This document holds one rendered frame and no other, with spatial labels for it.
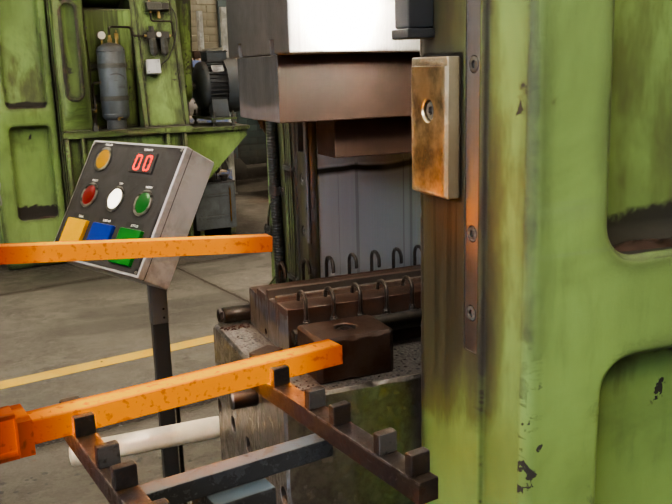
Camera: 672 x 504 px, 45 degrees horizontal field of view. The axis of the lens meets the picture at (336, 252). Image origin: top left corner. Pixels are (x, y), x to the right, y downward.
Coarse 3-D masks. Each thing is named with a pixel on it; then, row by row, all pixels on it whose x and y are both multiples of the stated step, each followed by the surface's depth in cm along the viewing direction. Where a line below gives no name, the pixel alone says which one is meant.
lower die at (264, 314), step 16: (368, 272) 148; (384, 272) 144; (400, 272) 139; (256, 288) 139; (272, 288) 131; (336, 288) 130; (368, 288) 132; (400, 288) 132; (416, 288) 132; (256, 304) 137; (272, 304) 129; (288, 304) 125; (320, 304) 125; (336, 304) 125; (352, 304) 126; (368, 304) 127; (384, 304) 128; (400, 304) 129; (416, 304) 131; (256, 320) 138; (272, 320) 130; (288, 320) 122; (320, 320) 124; (272, 336) 131; (288, 336) 123; (400, 336) 131; (416, 336) 132
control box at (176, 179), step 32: (128, 160) 172; (160, 160) 165; (192, 160) 163; (96, 192) 175; (128, 192) 168; (160, 192) 162; (192, 192) 164; (64, 224) 179; (128, 224) 164; (160, 224) 159
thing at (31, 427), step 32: (288, 352) 91; (320, 352) 91; (160, 384) 83; (192, 384) 83; (224, 384) 85; (256, 384) 87; (0, 416) 73; (32, 416) 76; (64, 416) 76; (96, 416) 78; (128, 416) 80; (0, 448) 74; (32, 448) 74
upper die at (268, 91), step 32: (256, 64) 123; (288, 64) 115; (320, 64) 116; (352, 64) 118; (384, 64) 120; (256, 96) 124; (288, 96) 116; (320, 96) 117; (352, 96) 119; (384, 96) 121
